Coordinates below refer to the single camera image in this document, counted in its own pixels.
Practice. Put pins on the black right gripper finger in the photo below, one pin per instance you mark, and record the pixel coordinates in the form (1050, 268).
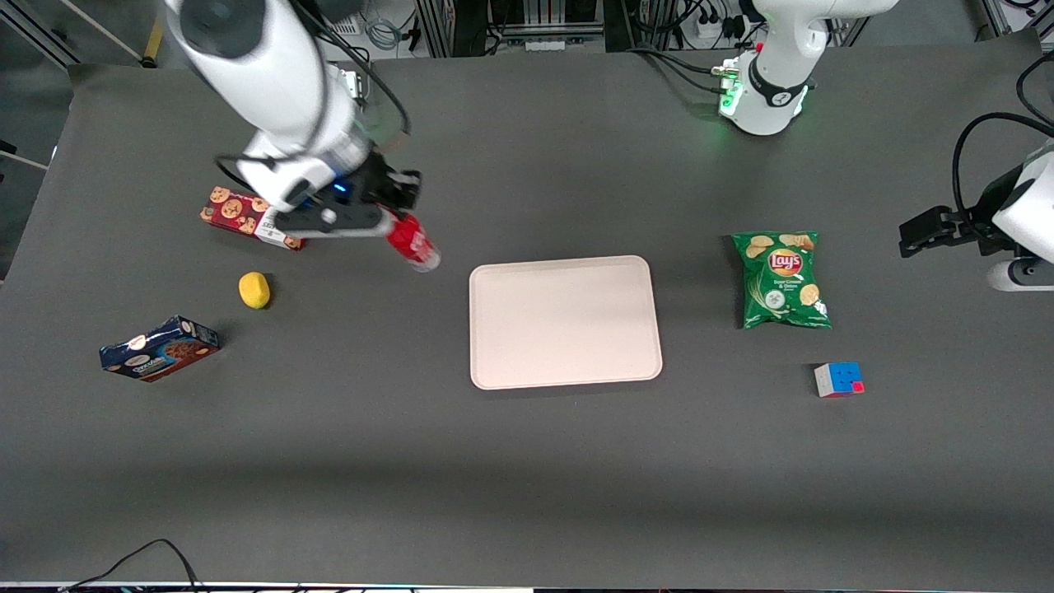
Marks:
(397, 205)
(406, 181)

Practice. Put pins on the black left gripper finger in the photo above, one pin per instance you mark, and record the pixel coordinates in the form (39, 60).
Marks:
(918, 245)
(929, 221)

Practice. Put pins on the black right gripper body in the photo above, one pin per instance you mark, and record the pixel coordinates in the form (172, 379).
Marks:
(380, 183)

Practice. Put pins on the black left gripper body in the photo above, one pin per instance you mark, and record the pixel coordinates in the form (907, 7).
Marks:
(973, 222)

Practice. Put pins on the red coke bottle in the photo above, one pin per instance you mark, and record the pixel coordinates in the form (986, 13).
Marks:
(412, 241)

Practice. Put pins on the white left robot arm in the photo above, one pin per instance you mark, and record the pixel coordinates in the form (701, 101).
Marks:
(778, 82)

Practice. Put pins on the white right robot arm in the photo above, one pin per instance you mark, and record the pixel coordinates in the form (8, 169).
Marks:
(263, 74)

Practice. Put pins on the beige plastic tray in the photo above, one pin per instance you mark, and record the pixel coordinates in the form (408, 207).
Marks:
(565, 322)

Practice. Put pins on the red cookie box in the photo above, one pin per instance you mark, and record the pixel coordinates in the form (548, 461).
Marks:
(232, 210)

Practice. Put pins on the green Lay's chips bag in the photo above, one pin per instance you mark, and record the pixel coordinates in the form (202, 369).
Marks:
(782, 280)

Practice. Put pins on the yellow lemon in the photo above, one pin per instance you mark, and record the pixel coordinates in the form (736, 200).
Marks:
(254, 290)

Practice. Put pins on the Rubik's cube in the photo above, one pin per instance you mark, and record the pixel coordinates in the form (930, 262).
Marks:
(838, 379)

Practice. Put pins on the black equipment rack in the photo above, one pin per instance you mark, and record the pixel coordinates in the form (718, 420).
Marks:
(519, 25)

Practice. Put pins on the blue chocolate cookie box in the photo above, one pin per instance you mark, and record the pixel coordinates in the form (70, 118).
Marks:
(160, 350)

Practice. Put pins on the dark grey table mat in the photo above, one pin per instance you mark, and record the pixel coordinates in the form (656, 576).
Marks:
(527, 461)

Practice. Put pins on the white power strip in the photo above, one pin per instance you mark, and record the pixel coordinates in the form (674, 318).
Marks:
(708, 29)

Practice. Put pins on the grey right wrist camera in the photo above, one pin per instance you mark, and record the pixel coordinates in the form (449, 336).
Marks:
(329, 221)

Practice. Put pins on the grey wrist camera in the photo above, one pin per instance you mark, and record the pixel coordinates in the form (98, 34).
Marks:
(1021, 276)
(329, 221)

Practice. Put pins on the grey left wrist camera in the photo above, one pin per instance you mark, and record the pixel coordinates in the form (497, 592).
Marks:
(1021, 276)

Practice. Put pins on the yellow black post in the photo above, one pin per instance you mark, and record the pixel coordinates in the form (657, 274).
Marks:
(155, 33)

